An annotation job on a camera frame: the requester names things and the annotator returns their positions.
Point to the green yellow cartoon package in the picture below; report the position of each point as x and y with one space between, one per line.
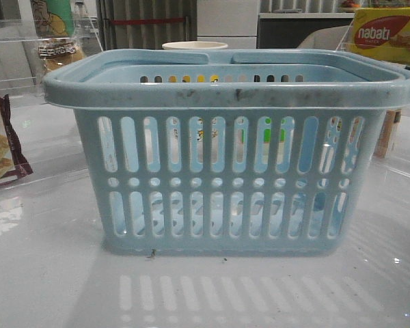
52 18

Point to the light blue plastic basket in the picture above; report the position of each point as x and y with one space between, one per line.
253 151

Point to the beige carton box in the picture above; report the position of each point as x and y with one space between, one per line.
387 138

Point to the clear acrylic shelf left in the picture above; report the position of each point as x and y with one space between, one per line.
21 70

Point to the white cabinet background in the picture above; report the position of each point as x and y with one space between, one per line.
232 22

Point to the packaged bread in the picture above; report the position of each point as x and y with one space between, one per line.
56 53

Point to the clear acrylic stand right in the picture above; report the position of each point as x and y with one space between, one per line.
344 42

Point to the white paper cup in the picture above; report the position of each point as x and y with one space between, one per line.
194 45

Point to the brown cracker snack bag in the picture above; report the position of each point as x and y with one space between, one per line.
13 164

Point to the yellow nabati wafer box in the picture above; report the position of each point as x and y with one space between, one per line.
382 34

